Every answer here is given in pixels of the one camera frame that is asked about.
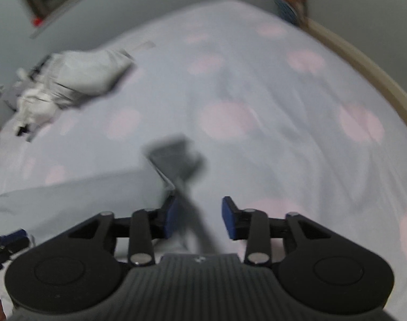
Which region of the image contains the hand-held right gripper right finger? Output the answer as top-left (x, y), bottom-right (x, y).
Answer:
top-left (222, 196), bottom-right (331, 266)

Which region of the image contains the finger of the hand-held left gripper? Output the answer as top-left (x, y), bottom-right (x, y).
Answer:
top-left (0, 229), bottom-right (31, 270)

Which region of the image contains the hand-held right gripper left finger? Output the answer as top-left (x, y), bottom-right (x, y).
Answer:
top-left (68, 194), bottom-right (179, 268)

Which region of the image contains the grey sweatshirt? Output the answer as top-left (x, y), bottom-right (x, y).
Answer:
top-left (0, 135), bottom-right (226, 258)

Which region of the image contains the pile of white grey clothes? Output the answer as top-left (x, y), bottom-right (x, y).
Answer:
top-left (18, 48), bottom-right (137, 108)

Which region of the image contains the pink dotted bed sheet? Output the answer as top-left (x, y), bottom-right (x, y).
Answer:
top-left (0, 0), bottom-right (407, 295)

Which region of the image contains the white plush toy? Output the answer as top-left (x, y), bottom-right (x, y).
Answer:
top-left (14, 89), bottom-right (59, 137)

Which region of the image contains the beige padded headboard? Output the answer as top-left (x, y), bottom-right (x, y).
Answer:
top-left (305, 18), bottom-right (407, 131)

